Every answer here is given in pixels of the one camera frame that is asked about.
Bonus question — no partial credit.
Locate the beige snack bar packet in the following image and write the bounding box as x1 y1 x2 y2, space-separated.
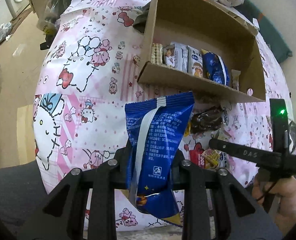
232 69 241 91

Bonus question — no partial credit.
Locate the blue snack bag in box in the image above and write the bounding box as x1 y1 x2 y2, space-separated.
202 49 230 86

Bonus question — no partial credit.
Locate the cardboard box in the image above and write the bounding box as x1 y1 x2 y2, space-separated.
137 0 266 103

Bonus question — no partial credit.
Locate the blue snack bag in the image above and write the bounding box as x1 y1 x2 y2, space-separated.
202 49 230 86
124 92 195 224

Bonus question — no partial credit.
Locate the red snack packet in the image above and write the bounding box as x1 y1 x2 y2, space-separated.
189 142 205 168

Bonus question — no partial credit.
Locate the white cartoon snack packet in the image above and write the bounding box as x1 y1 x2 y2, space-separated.
163 42 188 73

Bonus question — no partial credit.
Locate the pink Hello Kitty bedsheet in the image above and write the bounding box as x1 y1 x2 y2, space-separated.
32 0 296 231

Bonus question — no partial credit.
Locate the yellow small snack packet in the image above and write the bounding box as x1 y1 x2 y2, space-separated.
202 148 221 170

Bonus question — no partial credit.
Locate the wafer biscuit packet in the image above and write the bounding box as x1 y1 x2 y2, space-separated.
151 43 163 65

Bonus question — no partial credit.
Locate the right hand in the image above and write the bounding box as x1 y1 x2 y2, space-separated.
251 171 296 236

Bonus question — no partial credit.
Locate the dark chocolate pastry packet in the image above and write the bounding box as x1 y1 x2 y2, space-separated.
190 106 223 134

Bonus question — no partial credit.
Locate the white rice cake packet in box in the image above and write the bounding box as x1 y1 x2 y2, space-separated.
188 46 203 77

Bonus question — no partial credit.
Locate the dark grey cloth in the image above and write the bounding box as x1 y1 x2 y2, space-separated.
133 2 151 34

